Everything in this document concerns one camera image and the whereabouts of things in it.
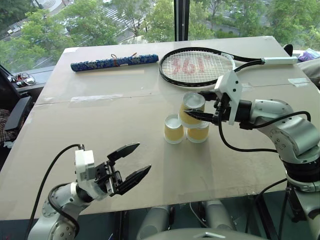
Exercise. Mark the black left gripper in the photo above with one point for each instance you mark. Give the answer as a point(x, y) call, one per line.
point(105, 175)

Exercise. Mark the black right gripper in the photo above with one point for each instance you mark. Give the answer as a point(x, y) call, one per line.
point(223, 110)

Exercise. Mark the yellow paper cup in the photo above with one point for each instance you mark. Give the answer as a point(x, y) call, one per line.
point(172, 133)
point(187, 120)
point(197, 135)

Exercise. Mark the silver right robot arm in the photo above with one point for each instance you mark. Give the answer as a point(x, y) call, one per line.
point(287, 125)

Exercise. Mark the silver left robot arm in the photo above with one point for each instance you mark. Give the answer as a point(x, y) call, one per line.
point(60, 200)

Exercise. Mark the silver left robot thigh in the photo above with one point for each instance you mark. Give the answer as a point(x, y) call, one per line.
point(155, 222)

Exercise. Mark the silver robot thigh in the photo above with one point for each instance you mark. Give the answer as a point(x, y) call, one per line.
point(218, 215)
point(155, 222)

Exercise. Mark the long clear tape strip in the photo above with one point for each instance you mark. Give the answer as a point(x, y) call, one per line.
point(96, 98)

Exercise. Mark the black white tennis racket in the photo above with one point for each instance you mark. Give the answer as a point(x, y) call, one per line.
point(277, 60)

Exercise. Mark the clear tape piece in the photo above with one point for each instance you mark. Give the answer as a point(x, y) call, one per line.
point(298, 82)

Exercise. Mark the small black rounded object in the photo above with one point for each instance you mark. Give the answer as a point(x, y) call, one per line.
point(288, 49)

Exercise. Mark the silver right robot thigh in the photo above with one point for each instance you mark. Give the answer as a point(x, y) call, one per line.
point(218, 215)

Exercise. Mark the blue patterned rolled tube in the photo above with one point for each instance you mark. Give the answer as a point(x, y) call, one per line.
point(100, 63)

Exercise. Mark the grey robot torso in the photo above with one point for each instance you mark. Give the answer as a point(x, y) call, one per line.
point(207, 235)

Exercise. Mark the grey fabric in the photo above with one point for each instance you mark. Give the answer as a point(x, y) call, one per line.
point(311, 72)

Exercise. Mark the purple packet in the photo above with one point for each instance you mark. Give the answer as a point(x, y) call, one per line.
point(310, 55)

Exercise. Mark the black office chair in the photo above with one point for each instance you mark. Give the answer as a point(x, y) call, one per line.
point(18, 112)

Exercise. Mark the plaid cloth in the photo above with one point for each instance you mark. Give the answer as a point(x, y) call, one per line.
point(5, 130)

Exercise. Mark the small clutter on windowsill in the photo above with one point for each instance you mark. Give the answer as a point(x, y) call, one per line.
point(23, 78)

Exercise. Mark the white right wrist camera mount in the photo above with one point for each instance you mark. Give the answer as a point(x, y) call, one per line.
point(231, 85)

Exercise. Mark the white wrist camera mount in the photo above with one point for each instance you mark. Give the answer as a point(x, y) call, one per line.
point(84, 162)
point(231, 85)

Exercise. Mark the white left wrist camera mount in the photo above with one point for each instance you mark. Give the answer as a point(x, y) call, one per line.
point(84, 162)

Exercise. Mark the dark window frame post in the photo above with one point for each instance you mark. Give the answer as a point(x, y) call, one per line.
point(181, 20)

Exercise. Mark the black stand frame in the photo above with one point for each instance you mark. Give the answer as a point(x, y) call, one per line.
point(295, 205)

